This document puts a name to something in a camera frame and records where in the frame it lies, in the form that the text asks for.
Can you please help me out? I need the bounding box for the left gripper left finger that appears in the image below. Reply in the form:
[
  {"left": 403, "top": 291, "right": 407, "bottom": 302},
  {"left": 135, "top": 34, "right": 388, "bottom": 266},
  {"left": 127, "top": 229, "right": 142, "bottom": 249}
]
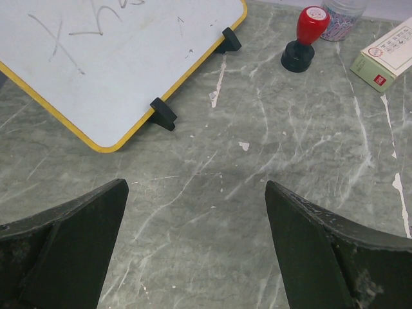
[{"left": 1, "top": 179, "right": 129, "bottom": 308}]

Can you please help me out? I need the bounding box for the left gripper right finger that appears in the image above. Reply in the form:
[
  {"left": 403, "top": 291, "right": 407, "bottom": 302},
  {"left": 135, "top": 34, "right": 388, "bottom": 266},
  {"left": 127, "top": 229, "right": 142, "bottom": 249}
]
[{"left": 265, "top": 181, "right": 411, "bottom": 308}]

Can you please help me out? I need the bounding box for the clear jar of paperclips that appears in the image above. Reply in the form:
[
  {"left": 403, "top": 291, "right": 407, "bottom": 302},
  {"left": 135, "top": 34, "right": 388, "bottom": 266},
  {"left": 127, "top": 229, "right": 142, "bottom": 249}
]
[{"left": 321, "top": 0, "right": 369, "bottom": 42}]

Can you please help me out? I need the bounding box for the white green staple box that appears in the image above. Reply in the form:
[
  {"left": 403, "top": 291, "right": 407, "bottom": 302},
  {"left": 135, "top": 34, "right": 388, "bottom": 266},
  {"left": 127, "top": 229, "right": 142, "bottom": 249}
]
[{"left": 350, "top": 19, "right": 412, "bottom": 93}]

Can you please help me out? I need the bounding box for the red black stamp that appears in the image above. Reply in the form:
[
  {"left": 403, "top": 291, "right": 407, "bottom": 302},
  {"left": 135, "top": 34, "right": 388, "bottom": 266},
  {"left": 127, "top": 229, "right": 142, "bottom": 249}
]
[{"left": 281, "top": 6, "right": 330, "bottom": 73}]

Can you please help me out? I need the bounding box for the yellow framed whiteboard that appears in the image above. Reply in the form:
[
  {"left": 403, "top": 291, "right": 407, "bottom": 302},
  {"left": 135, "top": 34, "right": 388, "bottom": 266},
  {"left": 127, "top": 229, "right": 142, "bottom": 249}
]
[{"left": 1, "top": 1, "right": 247, "bottom": 153}]

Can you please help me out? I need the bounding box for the black whiteboard foot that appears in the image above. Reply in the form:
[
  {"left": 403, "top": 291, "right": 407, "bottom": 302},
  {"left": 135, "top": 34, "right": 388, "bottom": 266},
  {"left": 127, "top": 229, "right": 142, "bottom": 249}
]
[
  {"left": 149, "top": 97, "right": 177, "bottom": 131},
  {"left": 214, "top": 27, "right": 242, "bottom": 54}
]

